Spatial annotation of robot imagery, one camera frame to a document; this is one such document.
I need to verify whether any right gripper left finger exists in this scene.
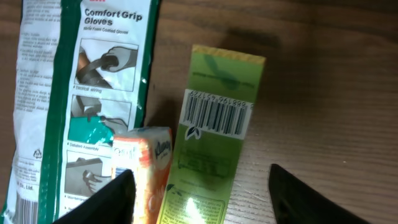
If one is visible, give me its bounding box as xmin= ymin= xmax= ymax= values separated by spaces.
xmin=53 ymin=170 xmax=136 ymax=224

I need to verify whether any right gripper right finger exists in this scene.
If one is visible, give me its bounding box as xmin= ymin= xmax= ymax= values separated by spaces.
xmin=268 ymin=164 xmax=369 ymax=224

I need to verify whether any orange juice carton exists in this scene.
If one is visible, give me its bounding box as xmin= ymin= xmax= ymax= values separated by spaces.
xmin=111 ymin=127 xmax=173 ymax=224

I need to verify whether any green juice carton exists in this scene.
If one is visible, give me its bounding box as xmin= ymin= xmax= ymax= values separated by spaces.
xmin=157 ymin=45 xmax=266 ymax=223

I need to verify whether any green white snack bag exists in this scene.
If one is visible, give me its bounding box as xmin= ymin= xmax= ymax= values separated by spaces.
xmin=1 ymin=0 xmax=160 ymax=223

